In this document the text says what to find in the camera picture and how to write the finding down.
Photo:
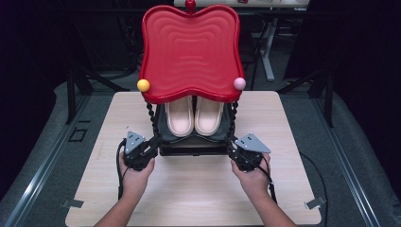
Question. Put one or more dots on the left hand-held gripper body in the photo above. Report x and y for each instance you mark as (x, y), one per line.
(138, 154)

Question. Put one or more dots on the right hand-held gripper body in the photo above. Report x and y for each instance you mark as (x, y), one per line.
(250, 154)

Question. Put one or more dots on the cream clog shoe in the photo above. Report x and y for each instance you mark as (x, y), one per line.
(179, 118)
(208, 118)

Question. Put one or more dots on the red and black shoe rack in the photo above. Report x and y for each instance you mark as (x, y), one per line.
(190, 53)

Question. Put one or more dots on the person's left hand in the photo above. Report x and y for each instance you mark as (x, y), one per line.
(135, 183)

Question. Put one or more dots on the person's right hand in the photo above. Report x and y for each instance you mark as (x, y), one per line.
(255, 183)

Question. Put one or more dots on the grey tape strip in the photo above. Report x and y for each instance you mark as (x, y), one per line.
(73, 203)
(315, 202)

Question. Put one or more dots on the black metal stand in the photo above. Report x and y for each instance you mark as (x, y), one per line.
(329, 97)
(72, 94)

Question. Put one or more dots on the grey metal floor rail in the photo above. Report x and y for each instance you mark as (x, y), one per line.
(346, 170)
(41, 170)

